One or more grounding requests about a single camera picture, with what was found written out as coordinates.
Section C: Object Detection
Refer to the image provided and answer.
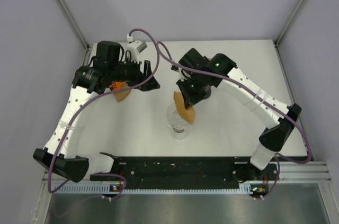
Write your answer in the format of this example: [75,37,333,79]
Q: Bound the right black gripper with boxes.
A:
[176,73,207,110]

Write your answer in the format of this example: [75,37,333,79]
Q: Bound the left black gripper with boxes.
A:
[109,55,159,92]

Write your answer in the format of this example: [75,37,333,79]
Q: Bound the clear glass dripper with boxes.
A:
[166,103,190,127]

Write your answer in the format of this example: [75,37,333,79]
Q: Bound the clear glass flask with coffee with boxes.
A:
[171,126,189,140]

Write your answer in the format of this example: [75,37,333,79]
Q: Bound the dark carafe with red lid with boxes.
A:
[198,85,211,101]

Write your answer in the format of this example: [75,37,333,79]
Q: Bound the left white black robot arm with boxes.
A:
[33,40,160,182]

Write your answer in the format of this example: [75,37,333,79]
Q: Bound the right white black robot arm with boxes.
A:
[175,48,301,180]

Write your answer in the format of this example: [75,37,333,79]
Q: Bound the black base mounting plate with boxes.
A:
[90,157,278,190]

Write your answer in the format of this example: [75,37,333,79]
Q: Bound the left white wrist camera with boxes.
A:
[125,35,147,63]

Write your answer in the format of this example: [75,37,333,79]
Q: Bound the right aluminium frame post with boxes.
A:
[274,0,307,48]

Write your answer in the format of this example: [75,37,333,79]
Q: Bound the aluminium frame post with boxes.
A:
[55,0,90,50]
[274,0,307,48]

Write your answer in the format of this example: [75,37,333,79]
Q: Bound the grey slotted cable duct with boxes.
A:
[54,183,268,195]

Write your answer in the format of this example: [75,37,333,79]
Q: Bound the left aluminium frame post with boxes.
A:
[55,0,90,50]

